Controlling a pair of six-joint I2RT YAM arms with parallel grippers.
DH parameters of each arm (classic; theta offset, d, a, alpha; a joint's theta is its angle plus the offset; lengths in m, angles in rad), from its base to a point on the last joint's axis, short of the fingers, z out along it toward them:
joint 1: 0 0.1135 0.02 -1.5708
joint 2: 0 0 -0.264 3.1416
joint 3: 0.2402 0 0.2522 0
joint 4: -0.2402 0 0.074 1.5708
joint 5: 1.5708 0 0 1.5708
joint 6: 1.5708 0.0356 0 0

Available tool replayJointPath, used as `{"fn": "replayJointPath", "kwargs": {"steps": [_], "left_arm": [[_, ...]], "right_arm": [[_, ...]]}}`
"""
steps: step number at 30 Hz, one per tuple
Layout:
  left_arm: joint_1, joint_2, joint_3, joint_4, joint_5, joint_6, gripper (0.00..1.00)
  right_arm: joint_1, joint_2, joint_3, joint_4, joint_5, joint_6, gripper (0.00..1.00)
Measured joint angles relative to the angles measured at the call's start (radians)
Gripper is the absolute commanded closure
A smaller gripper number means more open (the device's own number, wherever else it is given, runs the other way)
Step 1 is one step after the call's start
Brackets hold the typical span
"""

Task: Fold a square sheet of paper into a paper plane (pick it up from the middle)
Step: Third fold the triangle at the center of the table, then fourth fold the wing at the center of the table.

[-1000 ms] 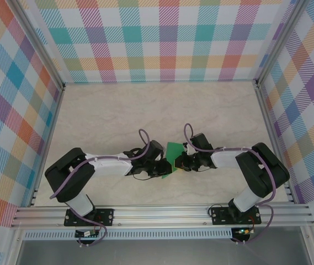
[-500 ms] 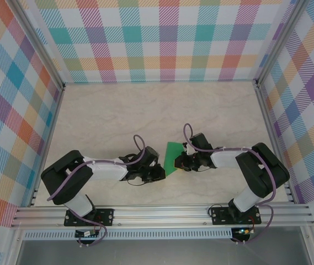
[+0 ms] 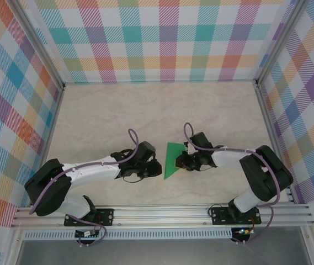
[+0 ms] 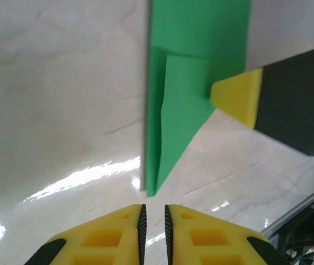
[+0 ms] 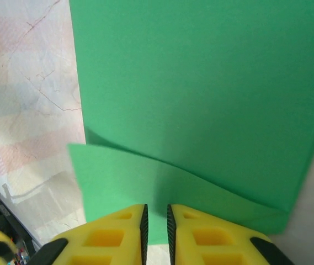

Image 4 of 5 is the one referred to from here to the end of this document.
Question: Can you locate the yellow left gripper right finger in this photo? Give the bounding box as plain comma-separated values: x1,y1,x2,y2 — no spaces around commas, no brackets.
164,204,284,265

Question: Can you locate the aluminium front rail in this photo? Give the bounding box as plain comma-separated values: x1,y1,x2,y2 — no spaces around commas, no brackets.
264,179,314,240

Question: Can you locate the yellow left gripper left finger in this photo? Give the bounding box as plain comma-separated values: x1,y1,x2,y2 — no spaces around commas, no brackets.
25,204,147,265

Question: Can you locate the green paper sheet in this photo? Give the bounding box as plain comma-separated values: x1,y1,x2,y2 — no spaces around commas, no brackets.
141,0,251,197

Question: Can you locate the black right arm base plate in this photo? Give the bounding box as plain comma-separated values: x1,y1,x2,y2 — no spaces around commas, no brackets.
279,203,314,265

